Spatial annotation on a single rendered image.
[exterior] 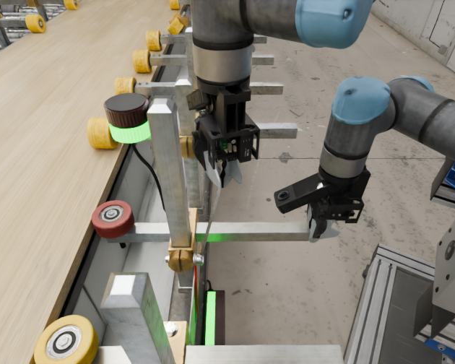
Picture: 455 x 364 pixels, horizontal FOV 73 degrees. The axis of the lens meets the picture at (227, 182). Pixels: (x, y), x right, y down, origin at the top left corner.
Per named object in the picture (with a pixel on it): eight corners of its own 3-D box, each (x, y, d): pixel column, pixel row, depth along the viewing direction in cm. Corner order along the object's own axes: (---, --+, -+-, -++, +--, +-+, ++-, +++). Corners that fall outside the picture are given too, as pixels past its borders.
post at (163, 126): (196, 279, 76) (174, 95, 44) (196, 292, 73) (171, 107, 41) (182, 279, 76) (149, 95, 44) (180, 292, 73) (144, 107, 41)
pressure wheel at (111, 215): (144, 232, 74) (134, 197, 66) (137, 261, 68) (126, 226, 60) (110, 232, 74) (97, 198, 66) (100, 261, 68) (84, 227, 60)
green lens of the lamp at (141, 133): (156, 120, 48) (154, 108, 47) (149, 143, 44) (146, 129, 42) (118, 121, 48) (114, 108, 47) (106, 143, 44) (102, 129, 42)
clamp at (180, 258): (198, 222, 73) (197, 207, 69) (194, 272, 63) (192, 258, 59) (174, 222, 73) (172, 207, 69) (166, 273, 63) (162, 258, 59)
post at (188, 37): (206, 164, 116) (198, 24, 84) (206, 170, 113) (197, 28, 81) (196, 164, 116) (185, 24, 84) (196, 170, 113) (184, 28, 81)
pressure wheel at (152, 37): (158, 48, 133) (162, 52, 141) (157, 27, 131) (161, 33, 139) (144, 48, 133) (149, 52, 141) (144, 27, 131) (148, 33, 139)
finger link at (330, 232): (335, 252, 67) (346, 224, 61) (308, 252, 67) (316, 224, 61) (331, 240, 70) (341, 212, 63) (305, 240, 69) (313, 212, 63)
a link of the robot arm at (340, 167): (329, 160, 50) (318, 133, 56) (323, 181, 53) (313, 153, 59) (376, 159, 50) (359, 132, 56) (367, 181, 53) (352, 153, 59)
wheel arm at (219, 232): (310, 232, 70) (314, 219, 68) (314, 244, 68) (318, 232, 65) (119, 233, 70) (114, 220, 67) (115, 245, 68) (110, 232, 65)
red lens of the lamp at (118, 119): (154, 106, 46) (151, 92, 45) (146, 127, 42) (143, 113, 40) (113, 106, 46) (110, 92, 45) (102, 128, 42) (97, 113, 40)
